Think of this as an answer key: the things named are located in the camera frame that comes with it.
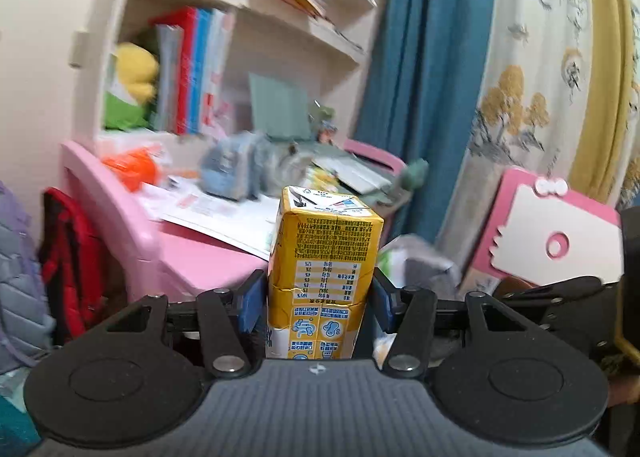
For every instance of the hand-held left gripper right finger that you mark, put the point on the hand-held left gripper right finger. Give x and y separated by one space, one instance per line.
385 304

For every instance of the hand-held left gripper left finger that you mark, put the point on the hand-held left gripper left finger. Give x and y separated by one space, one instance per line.
251 307

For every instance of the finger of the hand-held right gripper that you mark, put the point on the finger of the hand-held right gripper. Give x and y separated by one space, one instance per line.
560 289

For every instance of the yellow drink carton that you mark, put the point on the yellow drink carton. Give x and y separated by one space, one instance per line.
320 257

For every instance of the crumpled white plastic bag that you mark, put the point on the crumpled white plastic bag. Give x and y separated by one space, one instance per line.
420 264

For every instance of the pink white toy board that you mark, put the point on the pink white toy board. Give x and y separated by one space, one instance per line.
530 232

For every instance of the pink desk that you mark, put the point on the pink desk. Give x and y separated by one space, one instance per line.
200 262

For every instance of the white printed papers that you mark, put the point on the white printed papers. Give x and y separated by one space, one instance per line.
220 222

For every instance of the green toy figure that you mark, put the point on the green toy figure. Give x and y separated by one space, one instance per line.
412 177

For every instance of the light blue pencil case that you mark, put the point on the light blue pencil case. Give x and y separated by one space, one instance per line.
232 167

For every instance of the grey pouch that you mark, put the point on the grey pouch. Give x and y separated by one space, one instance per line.
295 164

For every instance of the orange plastic toy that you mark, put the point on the orange plastic toy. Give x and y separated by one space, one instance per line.
132 169

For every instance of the red black backpack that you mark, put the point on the red black backpack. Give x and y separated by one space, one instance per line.
70 262

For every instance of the pale green sheet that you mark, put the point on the pale green sheet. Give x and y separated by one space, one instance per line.
280 107

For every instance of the tree print curtain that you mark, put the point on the tree print curtain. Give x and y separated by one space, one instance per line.
540 62

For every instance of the purple grey backpack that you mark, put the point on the purple grey backpack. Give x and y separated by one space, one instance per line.
20 277

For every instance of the row of upright books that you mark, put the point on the row of upright books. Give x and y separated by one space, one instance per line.
190 72

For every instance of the blue curtain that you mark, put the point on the blue curtain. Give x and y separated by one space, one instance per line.
425 62

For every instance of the yellow hoop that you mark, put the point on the yellow hoop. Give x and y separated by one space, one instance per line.
600 37

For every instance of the yellow plush toy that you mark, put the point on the yellow plush toy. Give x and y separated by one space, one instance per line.
135 69

